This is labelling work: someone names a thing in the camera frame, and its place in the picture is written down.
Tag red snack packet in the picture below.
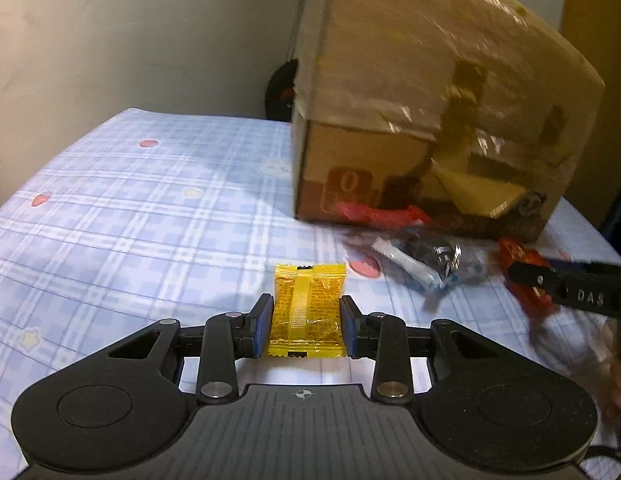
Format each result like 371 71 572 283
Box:
498 236 559 317

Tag clear plastic liner bag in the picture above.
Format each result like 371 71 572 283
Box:
293 0 606 221

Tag yellow snack packet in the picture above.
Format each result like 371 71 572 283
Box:
268 262 349 359

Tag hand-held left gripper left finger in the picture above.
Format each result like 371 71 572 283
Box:
108 294 275 404

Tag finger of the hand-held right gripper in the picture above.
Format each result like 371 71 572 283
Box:
545 260 621 274
508 260 559 305

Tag clear packet with black contents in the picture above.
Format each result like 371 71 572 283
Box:
371 232 486 291

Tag person's right hand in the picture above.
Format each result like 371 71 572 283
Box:
607 320 621 421

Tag brown cardboard box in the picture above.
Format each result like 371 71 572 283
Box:
292 0 606 242

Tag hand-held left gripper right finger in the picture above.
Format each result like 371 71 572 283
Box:
339 295 509 404

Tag orange snack packet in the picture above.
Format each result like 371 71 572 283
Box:
335 201 432 229

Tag black exercise bike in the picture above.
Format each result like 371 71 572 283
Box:
264 0 311 122

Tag yellow wooden door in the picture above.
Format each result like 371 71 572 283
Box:
561 0 621 92

